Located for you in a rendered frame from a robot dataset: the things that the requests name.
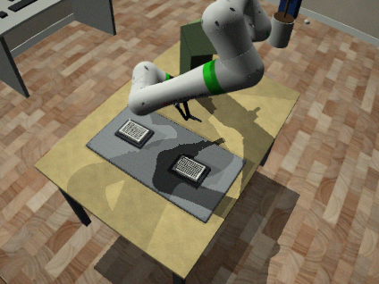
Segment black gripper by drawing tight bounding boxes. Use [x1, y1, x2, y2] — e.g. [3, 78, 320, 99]
[173, 100, 202, 122]

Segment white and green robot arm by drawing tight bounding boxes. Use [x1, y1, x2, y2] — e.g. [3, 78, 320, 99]
[128, 0, 272, 116]

